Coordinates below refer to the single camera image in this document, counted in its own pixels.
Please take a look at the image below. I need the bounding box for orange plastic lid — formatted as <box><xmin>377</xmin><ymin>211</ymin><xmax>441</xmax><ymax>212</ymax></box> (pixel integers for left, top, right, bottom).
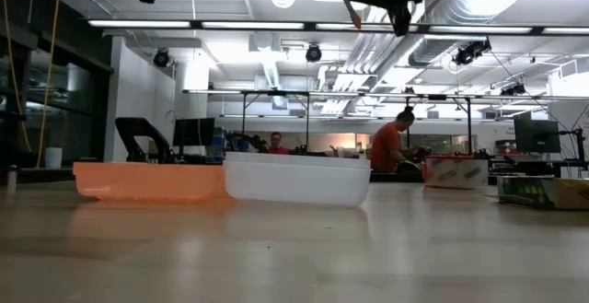
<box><xmin>72</xmin><ymin>161</ymin><xmax>230</xmax><ymax>203</ymax></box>

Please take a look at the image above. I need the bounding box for clear plastic container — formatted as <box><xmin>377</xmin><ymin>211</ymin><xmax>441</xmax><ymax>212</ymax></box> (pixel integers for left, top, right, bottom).
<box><xmin>223</xmin><ymin>150</ymin><xmax>373</xmax><ymax>207</ymax></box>

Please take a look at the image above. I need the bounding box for yellow green crayon box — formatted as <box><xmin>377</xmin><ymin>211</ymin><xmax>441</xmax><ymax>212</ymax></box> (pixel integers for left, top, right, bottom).
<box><xmin>496</xmin><ymin>175</ymin><xmax>589</xmax><ymax>211</ymax></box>

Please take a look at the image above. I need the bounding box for long ceiling light strip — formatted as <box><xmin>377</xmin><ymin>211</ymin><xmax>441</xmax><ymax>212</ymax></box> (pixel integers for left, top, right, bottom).
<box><xmin>87</xmin><ymin>18</ymin><xmax>589</xmax><ymax>36</ymax></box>

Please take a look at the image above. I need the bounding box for black ceiling spotlight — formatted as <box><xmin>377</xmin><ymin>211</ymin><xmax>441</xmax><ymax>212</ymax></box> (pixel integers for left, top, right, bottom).
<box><xmin>152</xmin><ymin>48</ymin><xmax>172</xmax><ymax>69</ymax></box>
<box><xmin>305</xmin><ymin>43</ymin><xmax>323</xmax><ymax>64</ymax></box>
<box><xmin>500</xmin><ymin>83</ymin><xmax>527</xmax><ymax>98</ymax></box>
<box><xmin>452</xmin><ymin>37</ymin><xmax>492</xmax><ymax>67</ymax></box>

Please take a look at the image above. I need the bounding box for black hole punch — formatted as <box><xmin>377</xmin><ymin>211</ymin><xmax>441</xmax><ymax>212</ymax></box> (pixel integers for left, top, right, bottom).
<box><xmin>114</xmin><ymin>116</ymin><xmax>178</xmax><ymax>165</ymax></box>

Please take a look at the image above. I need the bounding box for black computer monitor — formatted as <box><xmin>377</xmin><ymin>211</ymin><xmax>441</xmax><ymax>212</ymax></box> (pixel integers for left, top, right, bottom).
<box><xmin>514</xmin><ymin>118</ymin><xmax>562</xmax><ymax>155</ymax></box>
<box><xmin>172</xmin><ymin>117</ymin><xmax>216</xmax><ymax>157</ymax></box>

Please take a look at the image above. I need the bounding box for person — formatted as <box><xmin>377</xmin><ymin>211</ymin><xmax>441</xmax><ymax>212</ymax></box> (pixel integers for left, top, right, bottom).
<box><xmin>267</xmin><ymin>131</ymin><xmax>291</xmax><ymax>156</ymax></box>
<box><xmin>369</xmin><ymin>105</ymin><xmax>422</xmax><ymax>174</ymax></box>

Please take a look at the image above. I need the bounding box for white cylindrical container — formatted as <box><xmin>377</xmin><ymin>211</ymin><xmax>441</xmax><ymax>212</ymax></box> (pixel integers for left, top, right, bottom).
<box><xmin>44</xmin><ymin>146</ymin><xmax>64</xmax><ymax>170</ymax></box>

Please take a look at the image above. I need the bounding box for red white patterned box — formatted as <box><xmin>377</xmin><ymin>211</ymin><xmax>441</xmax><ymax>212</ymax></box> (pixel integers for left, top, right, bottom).
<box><xmin>421</xmin><ymin>154</ymin><xmax>490</xmax><ymax>190</ymax></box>

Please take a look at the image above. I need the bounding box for silver ceiling air duct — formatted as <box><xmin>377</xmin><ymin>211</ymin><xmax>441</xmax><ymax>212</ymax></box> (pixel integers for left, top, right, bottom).
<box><xmin>407</xmin><ymin>0</ymin><xmax>507</xmax><ymax>69</ymax></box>

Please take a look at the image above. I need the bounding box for yellow extension cord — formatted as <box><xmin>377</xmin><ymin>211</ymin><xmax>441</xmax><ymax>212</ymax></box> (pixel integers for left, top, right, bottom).
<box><xmin>0</xmin><ymin>0</ymin><xmax>33</xmax><ymax>153</ymax></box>
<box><xmin>35</xmin><ymin>0</ymin><xmax>62</xmax><ymax>169</ymax></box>

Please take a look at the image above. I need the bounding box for black background gantry frame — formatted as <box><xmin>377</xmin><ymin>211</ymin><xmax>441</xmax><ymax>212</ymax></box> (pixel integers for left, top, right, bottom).
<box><xmin>240</xmin><ymin>89</ymin><xmax>474</xmax><ymax>156</ymax></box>

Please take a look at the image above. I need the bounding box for black aluminium table frame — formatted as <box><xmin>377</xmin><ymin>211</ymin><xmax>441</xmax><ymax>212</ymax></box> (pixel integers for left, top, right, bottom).
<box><xmin>0</xmin><ymin>167</ymin><xmax>589</xmax><ymax>189</ymax></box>

